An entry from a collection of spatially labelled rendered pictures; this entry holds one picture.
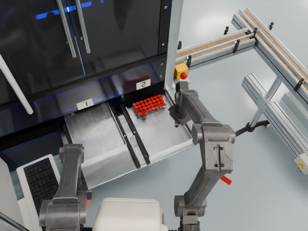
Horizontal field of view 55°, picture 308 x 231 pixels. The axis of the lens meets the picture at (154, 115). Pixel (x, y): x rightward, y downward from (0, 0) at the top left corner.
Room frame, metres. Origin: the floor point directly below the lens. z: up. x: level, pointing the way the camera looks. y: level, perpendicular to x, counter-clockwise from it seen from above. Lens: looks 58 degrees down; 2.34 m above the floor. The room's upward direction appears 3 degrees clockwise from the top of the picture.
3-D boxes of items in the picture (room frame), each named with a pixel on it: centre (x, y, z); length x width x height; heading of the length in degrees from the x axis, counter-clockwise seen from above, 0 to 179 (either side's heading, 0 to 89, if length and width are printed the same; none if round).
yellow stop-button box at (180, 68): (1.18, -0.14, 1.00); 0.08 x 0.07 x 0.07; 27
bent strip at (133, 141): (0.68, 0.08, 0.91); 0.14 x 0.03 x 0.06; 28
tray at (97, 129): (0.80, 0.33, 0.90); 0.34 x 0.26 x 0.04; 27
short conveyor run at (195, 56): (1.43, -0.33, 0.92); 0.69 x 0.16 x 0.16; 117
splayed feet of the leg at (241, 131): (1.34, -0.85, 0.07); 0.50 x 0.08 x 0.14; 117
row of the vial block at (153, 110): (0.93, 0.01, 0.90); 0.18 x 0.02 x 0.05; 117
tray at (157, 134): (0.86, -0.03, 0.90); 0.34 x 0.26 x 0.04; 27
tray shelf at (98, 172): (0.82, 0.15, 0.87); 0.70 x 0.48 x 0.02; 117
